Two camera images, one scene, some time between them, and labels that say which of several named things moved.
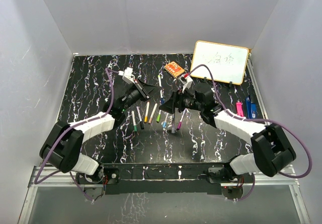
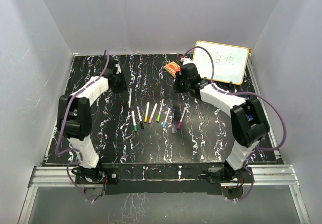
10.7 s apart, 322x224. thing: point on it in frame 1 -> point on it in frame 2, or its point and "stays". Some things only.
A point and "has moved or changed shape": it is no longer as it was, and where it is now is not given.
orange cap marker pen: (146, 118) stays
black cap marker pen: (140, 117) stays
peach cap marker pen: (152, 113) stays
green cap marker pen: (134, 124) stays
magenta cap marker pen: (179, 123) stays
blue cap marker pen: (162, 98) has moved or changed shape
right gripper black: (174, 101) -> (177, 88)
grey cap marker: (173, 130) stays
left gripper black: (151, 90) -> (123, 87)
